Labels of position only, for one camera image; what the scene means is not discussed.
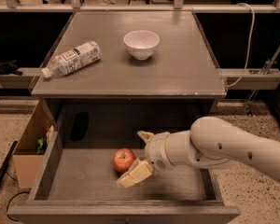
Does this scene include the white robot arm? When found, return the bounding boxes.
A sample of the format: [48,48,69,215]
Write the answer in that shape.
[118,117,280,188]

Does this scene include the green item in box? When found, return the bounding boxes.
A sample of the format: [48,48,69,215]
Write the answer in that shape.
[36,136,47,155]

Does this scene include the white ceramic bowl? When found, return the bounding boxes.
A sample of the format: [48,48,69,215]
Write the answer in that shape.
[123,30,160,61]

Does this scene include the open grey top drawer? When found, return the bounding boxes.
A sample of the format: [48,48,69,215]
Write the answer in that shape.
[7,103,242,224]

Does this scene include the red apple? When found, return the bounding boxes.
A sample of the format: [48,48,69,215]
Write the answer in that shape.
[112,148,135,174]

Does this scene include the cardboard box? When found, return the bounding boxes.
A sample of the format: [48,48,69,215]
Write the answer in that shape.
[12,103,54,189]

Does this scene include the black bar on floor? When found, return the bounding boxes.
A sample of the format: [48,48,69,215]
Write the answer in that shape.
[0,140,19,203]

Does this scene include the black cable on floor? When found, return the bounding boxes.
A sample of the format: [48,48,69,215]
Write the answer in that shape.
[6,190,31,222]

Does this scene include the clear plastic water bottle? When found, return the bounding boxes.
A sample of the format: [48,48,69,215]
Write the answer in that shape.
[41,41,102,79]

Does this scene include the metal frame rail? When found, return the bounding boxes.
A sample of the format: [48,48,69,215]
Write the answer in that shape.
[0,4,280,15]

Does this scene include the white cable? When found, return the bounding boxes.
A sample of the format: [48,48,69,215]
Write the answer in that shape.
[224,2,256,90]

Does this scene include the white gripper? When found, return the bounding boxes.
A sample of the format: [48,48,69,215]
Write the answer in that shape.
[117,131,171,188]

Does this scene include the grey cabinet with counter top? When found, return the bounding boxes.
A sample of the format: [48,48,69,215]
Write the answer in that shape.
[32,11,226,133]

